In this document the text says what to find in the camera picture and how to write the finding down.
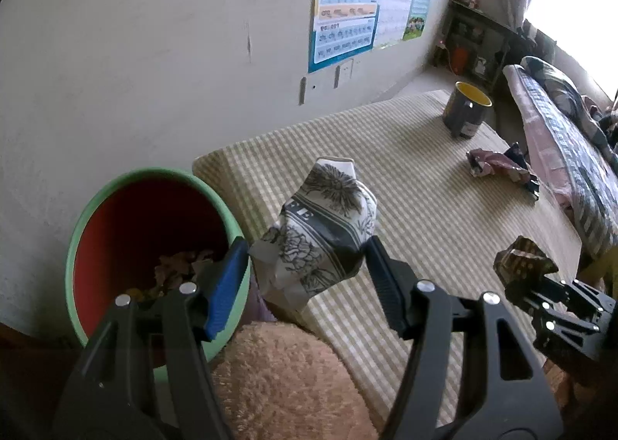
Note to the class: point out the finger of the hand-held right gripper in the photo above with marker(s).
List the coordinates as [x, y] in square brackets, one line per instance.
[569, 293]
[555, 334]

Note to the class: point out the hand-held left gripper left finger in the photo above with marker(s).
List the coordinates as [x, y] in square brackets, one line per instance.
[224, 290]

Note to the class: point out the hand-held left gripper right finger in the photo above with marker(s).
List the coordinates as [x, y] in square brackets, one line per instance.
[384, 285]

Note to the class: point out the brown wrapper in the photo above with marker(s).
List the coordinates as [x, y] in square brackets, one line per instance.
[524, 261]

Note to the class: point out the black and white floral packet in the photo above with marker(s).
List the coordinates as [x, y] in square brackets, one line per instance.
[323, 227]

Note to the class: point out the green bin with red inside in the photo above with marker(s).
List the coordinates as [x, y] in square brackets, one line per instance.
[120, 218]

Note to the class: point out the crumpled tan paper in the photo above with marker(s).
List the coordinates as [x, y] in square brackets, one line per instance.
[178, 262]

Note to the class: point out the bed with patterned blanket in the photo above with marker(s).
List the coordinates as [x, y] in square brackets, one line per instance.
[584, 155]

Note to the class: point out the crumpled pink wrapper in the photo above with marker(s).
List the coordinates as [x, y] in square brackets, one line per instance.
[497, 164]

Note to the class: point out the pink printed blanket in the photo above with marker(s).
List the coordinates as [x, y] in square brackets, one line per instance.
[531, 116]

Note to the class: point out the grey mug with yellow inside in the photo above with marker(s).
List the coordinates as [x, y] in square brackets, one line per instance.
[463, 114]

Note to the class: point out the orange container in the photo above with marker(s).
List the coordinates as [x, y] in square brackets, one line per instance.
[461, 59]

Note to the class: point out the dark shelf unit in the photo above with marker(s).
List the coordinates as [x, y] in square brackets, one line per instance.
[475, 42]

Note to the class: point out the dark wall bracket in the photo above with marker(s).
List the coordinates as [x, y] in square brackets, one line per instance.
[302, 90]

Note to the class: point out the white wall socket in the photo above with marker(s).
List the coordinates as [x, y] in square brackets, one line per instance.
[343, 74]

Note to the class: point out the blue bordered wall poster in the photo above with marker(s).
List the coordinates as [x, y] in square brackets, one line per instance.
[345, 10]

